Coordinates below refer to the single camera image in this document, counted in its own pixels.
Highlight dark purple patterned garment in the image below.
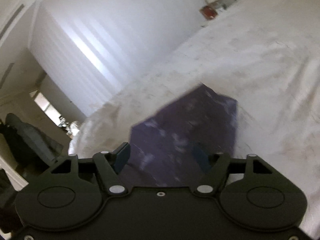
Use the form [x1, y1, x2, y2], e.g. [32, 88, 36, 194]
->
[119, 85, 238, 187]

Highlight dark hanging clothes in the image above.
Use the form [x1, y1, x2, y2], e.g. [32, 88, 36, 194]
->
[1, 113, 63, 171]

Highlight white bed duvet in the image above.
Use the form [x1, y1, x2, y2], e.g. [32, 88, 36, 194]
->
[69, 0, 319, 238]

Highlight white sheer curtain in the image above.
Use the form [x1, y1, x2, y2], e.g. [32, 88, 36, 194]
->
[29, 5, 135, 116]

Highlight red picture frame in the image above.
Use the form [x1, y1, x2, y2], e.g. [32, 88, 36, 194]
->
[199, 5, 217, 21]

